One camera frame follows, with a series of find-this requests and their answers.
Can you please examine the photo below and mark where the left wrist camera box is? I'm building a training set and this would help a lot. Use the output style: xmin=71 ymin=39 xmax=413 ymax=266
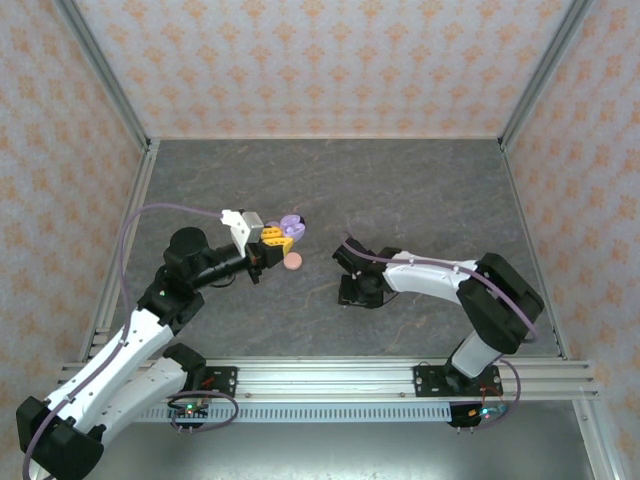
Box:
xmin=219 ymin=208 xmax=265 ymax=259

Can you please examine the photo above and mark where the aluminium mounting rail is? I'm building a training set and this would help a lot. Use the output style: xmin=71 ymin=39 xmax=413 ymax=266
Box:
xmin=52 ymin=357 xmax=600 ymax=401

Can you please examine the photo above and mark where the slotted grey cable duct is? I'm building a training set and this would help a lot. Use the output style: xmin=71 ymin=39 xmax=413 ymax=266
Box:
xmin=129 ymin=403 xmax=454 ymax=424

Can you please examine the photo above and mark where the aluminium frame leg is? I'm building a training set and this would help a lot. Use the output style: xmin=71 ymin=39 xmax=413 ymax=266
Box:
xmin=572 ymin=399 xmax=619 ymax=480

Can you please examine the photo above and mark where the aluminium frame post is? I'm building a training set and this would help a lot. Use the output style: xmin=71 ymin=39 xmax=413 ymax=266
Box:
xmin=52 ymin=0 xmax=154 ymax=151
xmin=497 ymin=0 xmax=599 ymax=151

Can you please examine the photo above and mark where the aluminium side rail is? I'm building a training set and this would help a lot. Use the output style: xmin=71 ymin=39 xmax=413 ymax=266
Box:
xmin=498 ymin=138 xmax=574 ymax=362
xmin=77 ymin=138 xmax=161 ymax=362

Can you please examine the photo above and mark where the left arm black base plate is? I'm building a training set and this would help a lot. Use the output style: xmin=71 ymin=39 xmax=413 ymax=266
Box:
xmin=147 ymin=366 xmax=239 ymax=399

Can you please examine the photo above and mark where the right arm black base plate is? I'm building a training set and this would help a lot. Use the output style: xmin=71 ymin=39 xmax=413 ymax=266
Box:
xmin=413 ymin=363 xmax=501 ymax=400

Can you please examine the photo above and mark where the purple earbud charging case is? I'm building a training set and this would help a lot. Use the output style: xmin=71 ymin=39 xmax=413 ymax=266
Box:
xmin=265 ymin=213 xmax=307 ymax=242

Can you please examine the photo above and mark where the grey metal sheet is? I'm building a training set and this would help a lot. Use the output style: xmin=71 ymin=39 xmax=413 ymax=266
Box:
xmin=54 ymin=422 xmax=596 ymax=480

